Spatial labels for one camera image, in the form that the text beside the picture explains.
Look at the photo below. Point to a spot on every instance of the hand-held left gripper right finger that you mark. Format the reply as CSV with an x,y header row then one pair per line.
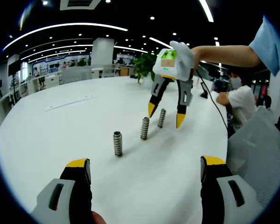
x,y
214,200

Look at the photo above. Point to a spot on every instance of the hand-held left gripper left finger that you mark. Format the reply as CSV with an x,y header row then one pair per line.
x,y
60,203

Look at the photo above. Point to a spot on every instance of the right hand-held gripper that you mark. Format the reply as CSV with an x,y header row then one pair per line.
x,y
165,67

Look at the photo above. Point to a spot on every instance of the metal pin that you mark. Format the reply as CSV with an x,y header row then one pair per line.
x,y
145,118
117,133
163,109

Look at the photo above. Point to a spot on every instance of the metal coil spring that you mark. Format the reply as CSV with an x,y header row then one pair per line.
x,y
144,128
162,117
117,144

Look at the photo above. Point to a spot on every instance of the person's right forearm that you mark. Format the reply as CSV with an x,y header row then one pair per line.
x,y
224,54

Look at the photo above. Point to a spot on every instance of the black tablet stand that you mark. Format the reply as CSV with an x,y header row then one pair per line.
x,y
203,91

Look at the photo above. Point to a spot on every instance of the green potted plant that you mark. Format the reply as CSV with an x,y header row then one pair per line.
x,y
143,65

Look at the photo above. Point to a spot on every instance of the grey office chair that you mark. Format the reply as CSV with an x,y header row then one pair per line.
x,y
75,74
110,70

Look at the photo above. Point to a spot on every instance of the person's body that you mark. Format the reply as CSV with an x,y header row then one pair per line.
x,y
274,53

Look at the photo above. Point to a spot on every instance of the black monitor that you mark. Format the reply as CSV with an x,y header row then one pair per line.
x,y
14,66

